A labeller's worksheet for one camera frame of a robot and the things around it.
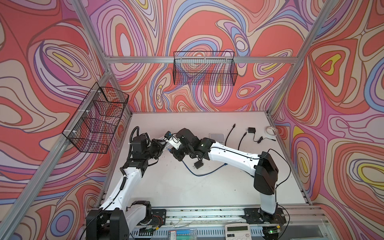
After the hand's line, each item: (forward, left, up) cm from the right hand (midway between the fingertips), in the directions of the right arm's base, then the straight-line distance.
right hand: (173, 152), depth 79 cm
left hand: (+6, +2, +3) cm, 7 cm away
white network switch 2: (+19, -29, -14) cm, 38 cm away
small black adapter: (+25, -55, -15) cm, 62 cm away
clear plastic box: (-35, -8, -16) cm, 39 cm away
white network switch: (-3, -3, +14) cm, 14 cm away
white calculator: (-35, -30, -14) cm, 48 cm away
